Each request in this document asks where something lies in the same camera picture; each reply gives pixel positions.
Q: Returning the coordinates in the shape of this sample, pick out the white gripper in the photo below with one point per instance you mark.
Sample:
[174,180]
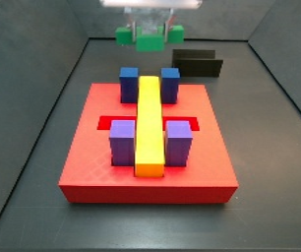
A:
[174,4]

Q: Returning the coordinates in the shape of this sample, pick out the green stepped block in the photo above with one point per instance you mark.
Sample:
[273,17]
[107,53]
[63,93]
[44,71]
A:
[147,42]

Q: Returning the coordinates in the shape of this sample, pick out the black angle fixture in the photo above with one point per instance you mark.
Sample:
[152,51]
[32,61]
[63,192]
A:
[197,63]

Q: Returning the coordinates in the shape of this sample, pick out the red base board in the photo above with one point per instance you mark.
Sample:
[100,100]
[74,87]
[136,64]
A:
[92,180]

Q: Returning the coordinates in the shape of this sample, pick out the blue block left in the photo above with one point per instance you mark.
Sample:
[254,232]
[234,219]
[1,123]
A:
[170,85]

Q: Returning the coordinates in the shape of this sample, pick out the blue block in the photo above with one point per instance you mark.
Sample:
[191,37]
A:
[128,77]
[170,85]

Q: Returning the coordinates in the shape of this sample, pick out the blue block right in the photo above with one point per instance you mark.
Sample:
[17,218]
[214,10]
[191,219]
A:
[128,77]

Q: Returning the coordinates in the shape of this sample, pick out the purple block right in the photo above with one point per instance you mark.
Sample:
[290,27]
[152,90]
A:
[122,138]

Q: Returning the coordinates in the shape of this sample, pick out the purple block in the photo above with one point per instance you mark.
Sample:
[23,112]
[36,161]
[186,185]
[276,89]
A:
[178,143]
[122,138]

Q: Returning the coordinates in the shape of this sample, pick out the purple block left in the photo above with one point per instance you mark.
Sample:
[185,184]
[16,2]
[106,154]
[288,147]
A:
[178,143]

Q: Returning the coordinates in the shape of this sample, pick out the yellow long block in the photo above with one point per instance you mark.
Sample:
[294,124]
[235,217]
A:
[150,158]

